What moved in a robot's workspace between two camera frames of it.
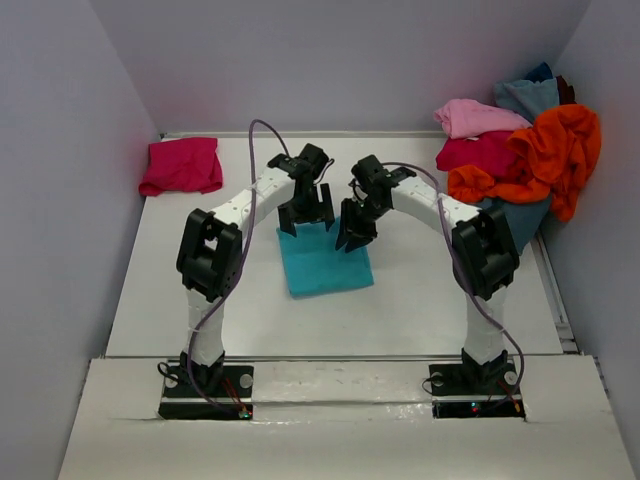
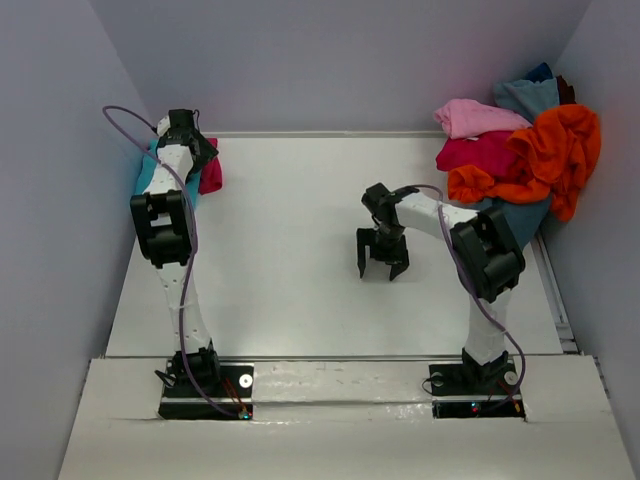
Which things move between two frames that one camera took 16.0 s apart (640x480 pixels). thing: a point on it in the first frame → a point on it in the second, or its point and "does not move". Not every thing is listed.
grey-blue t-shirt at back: x=527 y=98 does not move
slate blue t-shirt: x=524 y=219 does not move
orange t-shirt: x=558 y=157 does not move
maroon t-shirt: x=566 y=92 does not move
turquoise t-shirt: x=313 y=265 → x=148 y=167
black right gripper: x=351 y=225 → x=365 y=236
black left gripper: x=318 y=212 → x=207 y=151
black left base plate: x=221 y=392 does not move
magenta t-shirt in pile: x=489 y=150 does not move
